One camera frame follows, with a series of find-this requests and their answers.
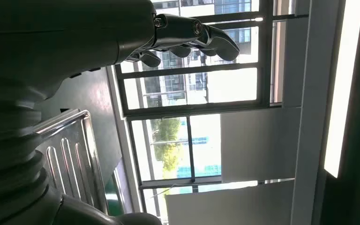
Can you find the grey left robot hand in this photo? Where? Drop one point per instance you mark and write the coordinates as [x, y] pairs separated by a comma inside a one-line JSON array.
[[59, 34]]

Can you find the green conveyor belt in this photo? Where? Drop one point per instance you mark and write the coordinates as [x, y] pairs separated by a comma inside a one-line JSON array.
[[113, 195]]

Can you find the stainless steel scale tray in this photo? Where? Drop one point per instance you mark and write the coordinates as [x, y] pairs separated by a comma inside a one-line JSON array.
[[71, 155]]

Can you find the large white roller blind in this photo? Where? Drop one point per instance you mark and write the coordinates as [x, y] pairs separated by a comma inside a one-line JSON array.
[[260, 143]]

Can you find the long ceiling light panel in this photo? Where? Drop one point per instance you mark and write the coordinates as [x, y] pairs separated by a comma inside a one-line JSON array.
[[343, 93]]

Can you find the dark window frame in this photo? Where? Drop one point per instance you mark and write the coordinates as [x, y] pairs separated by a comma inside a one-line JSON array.
[[195, 110]]

